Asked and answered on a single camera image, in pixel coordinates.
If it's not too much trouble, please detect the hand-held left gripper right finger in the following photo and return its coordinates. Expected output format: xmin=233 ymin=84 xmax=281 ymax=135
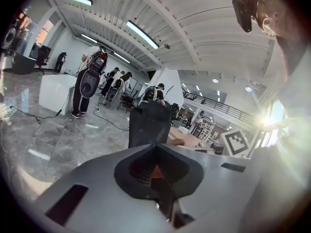
xmin=156 ymin=144 xmax=255 ymax=229

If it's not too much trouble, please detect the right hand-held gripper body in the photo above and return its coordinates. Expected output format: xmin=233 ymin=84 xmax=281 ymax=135
xmin=211 ymin=130 xmax=251 ymax=158

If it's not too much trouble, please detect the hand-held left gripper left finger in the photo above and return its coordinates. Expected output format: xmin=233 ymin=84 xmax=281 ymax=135
xmin=36 ymin=144 xmax=174 ymax=233

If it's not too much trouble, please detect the dark cloth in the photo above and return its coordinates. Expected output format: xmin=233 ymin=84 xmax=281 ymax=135
xmin=150 ymin=165 xmax=195 ymax=229

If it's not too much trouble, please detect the person's right forearm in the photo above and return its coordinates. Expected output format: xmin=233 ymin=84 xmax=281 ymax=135
xmin=261 ymin=117 xmax=304 ymax=133

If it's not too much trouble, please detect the black swivel chair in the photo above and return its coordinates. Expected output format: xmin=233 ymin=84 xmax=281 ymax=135
xmin=169 ymin=102 xmax=180 ymax=127
xmin=35 ymin=45 xmax=52 ymax=75

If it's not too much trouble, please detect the white metal rack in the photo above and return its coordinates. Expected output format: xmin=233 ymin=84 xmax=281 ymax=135
xmin=193 ymin=116 xmax=217 ymax=148

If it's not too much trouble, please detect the black balcony railing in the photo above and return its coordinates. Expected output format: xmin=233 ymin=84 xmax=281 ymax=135
xmin=182 ymin=87 xmax=256 ymax=128

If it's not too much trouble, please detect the wooden desk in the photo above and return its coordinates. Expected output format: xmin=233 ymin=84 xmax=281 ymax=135
xmin=167 ymin=126 xmax=202 ymax=147

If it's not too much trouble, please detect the person's white shirt torso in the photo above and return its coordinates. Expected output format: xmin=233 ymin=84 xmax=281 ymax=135
xmin=264 ymin=36 xmax=311 ymax=152

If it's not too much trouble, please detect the grey black backpack rig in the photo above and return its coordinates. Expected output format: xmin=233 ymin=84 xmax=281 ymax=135
xmin=79 ymin=51 xmax=109 ymax=98
xmin=106 ymin=79 xmax=123 ymax=101

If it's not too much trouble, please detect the white block counter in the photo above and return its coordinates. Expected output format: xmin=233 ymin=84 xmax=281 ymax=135
xmin=38 ymin=73 xmax=78 ymax=115

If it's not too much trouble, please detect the person's head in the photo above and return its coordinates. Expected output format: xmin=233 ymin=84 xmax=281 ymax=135
xmin=255 ymin=0 xmax=304 ymax=38

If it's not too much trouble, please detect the black reception desk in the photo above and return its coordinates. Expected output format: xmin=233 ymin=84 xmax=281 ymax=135
xmin=11 ymin=53 xmax=37 ymax=75

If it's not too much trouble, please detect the black floor cable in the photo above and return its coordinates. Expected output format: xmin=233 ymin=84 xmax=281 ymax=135
xmin=93 ymin=102 xmax=129 ymax=132
xmin=9 ymin=87 xmax=75 ymax=125

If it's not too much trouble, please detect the black head-worn camera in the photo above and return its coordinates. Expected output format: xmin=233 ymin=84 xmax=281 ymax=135
xmin=232 ymin=0 xmax=262 ymax=33

